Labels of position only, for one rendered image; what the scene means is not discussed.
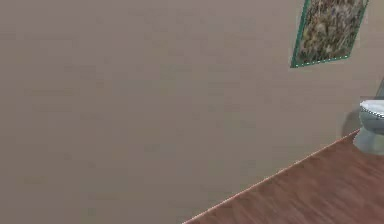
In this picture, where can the white toilet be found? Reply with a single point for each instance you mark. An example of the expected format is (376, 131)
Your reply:
(371, 128)

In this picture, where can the green framed wall picture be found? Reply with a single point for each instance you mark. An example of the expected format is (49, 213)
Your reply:
(328, 30)

